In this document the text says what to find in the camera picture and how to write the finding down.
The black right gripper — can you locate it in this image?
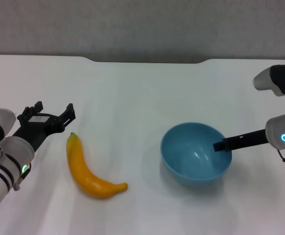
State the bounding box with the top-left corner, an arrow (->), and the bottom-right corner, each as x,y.
213,128 -> 267,153

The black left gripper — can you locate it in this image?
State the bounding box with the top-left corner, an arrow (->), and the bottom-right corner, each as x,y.
12,100 -> 75,154

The blue bowl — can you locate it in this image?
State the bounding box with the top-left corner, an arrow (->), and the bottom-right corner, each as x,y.
160,122 -> 232,188

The yellow banana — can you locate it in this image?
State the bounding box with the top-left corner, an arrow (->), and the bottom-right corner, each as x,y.
66,132 -> 129,199

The left wrist cable clip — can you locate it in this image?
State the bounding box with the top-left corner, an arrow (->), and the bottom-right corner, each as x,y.
13,163 -> 32,192

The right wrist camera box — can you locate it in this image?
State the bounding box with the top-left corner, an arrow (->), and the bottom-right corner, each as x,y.
252,64 -> 285,97

